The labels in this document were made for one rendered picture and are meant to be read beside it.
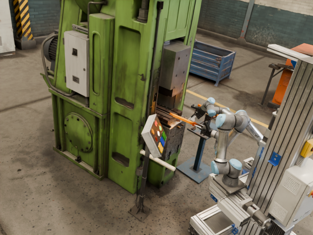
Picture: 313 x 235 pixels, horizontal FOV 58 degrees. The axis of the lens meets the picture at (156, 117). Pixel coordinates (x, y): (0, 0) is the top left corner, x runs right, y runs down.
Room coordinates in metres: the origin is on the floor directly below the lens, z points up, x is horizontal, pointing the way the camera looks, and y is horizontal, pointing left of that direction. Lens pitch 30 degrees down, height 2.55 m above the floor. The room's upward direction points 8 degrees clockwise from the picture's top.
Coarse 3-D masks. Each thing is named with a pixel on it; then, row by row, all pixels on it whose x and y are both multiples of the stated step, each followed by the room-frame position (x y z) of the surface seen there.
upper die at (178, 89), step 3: (159, 87) 2.77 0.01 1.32; (162, 87) 2.75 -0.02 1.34; (177, 87) 2.76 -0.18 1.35; (180, 87) 2.81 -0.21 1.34; (159, 90) 2.76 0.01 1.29; (162, 90) 2.75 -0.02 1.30; (165, 90) 2.72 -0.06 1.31; (168, 90) 2.71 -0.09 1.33; (171, 90) 2.69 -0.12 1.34; (174, 90) 2.71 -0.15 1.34; (177, 90) 2.77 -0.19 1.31; (180, 90) 2.82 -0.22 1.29; (165, 93) 2.72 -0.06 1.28; (168, 93) 2.70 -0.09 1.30; (171, 93) 2.68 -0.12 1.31; (174, 93) 2.72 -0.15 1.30; (177, 93) 2.78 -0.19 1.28; (171, 96) 2.68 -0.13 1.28
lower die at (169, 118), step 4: (156, 104) 3.00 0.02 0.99; (164, 108) 2.94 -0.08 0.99; (156, 112) 2.82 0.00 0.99; (160, 112) 2.82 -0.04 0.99; (164, 112) 2.82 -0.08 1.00; (172, 112) 2.86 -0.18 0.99; (160, 116) 2.76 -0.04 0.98; (168, 116) 2.76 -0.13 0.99; (172, 116) 2.76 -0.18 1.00; (160, 120) 2.73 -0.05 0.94; (164, 120) 2.70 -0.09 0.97; (168, 120) 2.69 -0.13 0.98; (172, 120) 2.77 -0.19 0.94
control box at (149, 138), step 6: (150, 120) 2.29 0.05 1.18; (156, 120) 2.34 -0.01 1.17; (144, 126) 2.21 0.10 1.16; (150, 126) 2.16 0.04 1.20; (156, 126) 2.27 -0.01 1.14; (144, 132) 2.08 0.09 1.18; (150, 132) 2.09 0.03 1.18; (156, 132) 2.21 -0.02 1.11; (162, 132) 2.33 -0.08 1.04; (144, 138) 2.08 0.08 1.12; (150, 138) 2.07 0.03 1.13; (150, 144) 2.07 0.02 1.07; (156, 144) 2.09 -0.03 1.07; (150, 150) 2.07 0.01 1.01; (156, 150) 2.06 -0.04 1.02; (156, 156) 2.06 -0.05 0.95
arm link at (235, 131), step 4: (244, 116) 2.39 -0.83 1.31; (244, 120) 2.34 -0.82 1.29; (244, 124) 2.32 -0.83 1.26; (236, 128) 2.31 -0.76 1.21; (240, 128) 2.30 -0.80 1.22; (244, 128) 2.31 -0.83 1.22; (232, 132) 2.33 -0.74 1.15; (236, 132) 2.31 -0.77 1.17; (240, 132) 2.30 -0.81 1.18; (232, 136) 2.31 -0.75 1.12; (236, 136) 2.32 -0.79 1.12; (228, 140) 2.32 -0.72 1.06; (232, 140) 2.32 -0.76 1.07; (228, 144) 2.32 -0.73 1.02; (216, 148) 2.37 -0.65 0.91; (216, 152) 2.31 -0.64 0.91
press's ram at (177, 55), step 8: (168, 48) 2.71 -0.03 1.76; (176, 48) 2.75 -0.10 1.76; (184, 48) 2.79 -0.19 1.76; (168, 56) 2.68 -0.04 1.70; (176, 56) 2.65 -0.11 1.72; (184, 56) 2.79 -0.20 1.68; (168, 64) 2.67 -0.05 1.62; (176, 64) 2.67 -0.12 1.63; (184, 64) 2.82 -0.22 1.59; (168, 72) 2.67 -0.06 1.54; (176, 72) 2.69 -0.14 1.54; (184, 72) 2.84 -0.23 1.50; (160, 80) 2.71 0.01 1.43; (168, 80) 2.66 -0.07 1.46; (176, 80) 2.71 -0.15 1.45; (184, 80) 2.87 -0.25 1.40; (168, 88) 2.65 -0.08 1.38
